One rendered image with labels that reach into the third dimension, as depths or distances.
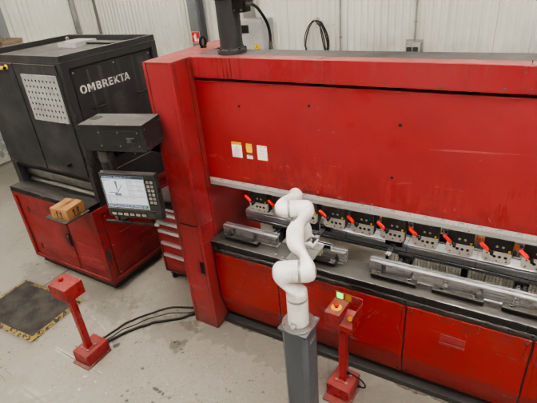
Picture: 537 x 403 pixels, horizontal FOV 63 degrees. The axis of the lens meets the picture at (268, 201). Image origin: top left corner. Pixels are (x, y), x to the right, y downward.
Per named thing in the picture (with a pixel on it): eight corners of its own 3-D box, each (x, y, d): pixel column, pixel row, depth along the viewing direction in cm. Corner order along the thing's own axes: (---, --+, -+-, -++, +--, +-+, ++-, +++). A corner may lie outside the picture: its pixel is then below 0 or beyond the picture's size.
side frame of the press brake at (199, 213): (196, 320, 402) (141, 61, 293) (245, 268, 465) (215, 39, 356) (218, 329, 390) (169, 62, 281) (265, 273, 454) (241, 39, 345)
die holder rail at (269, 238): (224, 234, 363) (222, 224, 358) (228, 230, 367) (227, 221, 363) (277, 248, 339) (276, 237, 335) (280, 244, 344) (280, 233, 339)
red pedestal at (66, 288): (72, 362, 369) (40, 285, 330) (96, 342, 388) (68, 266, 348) (89, 371, 360) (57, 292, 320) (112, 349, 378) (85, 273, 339)
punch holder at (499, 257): (480, 260, 259) (485, 236, 251) (483, 252, 265) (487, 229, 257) (509, 266, 251) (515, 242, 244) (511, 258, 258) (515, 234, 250)
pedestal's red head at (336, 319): (324, 324, 294) (324, 304, 285) (335, 309, 305) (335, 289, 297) (352, 335, 283) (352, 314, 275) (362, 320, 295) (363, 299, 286)
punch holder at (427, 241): (411, 245, 277) (413, 222, 269) (415, 238, 284) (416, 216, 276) (436, 250, 270) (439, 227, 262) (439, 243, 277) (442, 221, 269)
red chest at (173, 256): (167, 280, 458) (147, 195, 411) (196, 253, 496) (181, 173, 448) (205, 293, 435) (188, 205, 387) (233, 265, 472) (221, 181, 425)
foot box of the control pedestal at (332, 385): (321, 398, 320) (321, 387, 314) (336, 374, 337) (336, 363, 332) (347, 411, 309) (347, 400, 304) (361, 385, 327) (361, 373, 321)
